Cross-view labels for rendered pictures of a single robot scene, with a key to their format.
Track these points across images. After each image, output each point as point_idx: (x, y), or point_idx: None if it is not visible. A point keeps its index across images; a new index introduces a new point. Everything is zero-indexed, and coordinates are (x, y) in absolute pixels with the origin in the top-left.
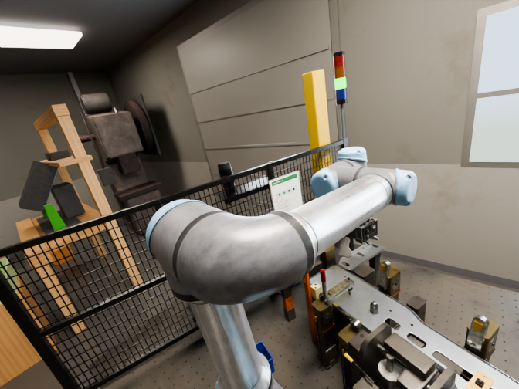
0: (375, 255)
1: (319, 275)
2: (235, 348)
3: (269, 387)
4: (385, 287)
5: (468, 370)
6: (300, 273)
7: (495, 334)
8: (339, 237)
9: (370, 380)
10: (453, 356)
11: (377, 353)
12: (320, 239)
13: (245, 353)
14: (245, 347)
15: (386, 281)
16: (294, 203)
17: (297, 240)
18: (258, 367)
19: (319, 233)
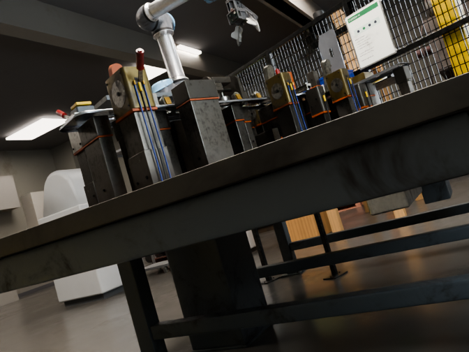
0: (382, 72)
1: (329, 98)
2: (164, 58)
3: (174, 80)
4: (325, 88)
5: (249, 103)
6: (142, 15)
7: (276, 80)
8: (157, 7)
9: None
10: (258, 101)
11: (231, 95)
12: (149, 7)
13: (167, 62)
14: (167, 60)
15: (325, 81)
16: (379, 39)
17: (142, 7)
18: (174, 72)
19: (149, 5)
